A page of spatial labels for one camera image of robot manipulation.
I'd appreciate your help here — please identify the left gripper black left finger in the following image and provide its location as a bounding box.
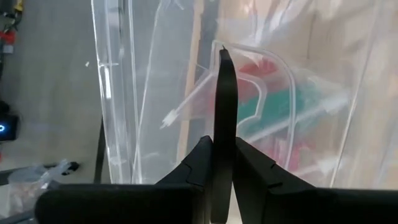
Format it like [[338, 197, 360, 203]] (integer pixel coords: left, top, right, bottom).
[[34, 135, 215, 224]]

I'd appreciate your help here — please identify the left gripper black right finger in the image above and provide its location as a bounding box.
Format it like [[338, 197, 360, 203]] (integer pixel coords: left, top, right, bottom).
[[232, 136, 398, 224]]

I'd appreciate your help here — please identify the clear plastic zip bag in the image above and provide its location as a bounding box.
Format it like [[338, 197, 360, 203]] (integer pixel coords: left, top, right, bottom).
[[160, 70, 352, 178]]

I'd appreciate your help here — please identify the green elastic bandage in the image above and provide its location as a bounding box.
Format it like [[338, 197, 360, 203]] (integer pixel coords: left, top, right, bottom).
[[238, 88, 312, 131]]

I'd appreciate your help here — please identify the clear plastic storage box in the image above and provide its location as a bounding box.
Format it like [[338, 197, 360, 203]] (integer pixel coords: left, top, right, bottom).
[[91, 0, 398, 189]]

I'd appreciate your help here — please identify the clear plastic wrap on workbench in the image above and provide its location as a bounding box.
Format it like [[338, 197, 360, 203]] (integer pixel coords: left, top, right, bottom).
[[6, 159, 71, 216]]

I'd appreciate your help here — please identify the black device with blue light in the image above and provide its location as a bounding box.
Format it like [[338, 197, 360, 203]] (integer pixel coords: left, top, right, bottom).
[[0, 100, 20, 142]]

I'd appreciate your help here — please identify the red item in box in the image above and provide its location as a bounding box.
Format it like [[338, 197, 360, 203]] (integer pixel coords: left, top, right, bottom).
[[238, 58, 279, 78]]

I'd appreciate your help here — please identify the small red floor item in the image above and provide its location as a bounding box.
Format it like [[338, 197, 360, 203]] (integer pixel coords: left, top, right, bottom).
[[0, 30, 17, 45]]

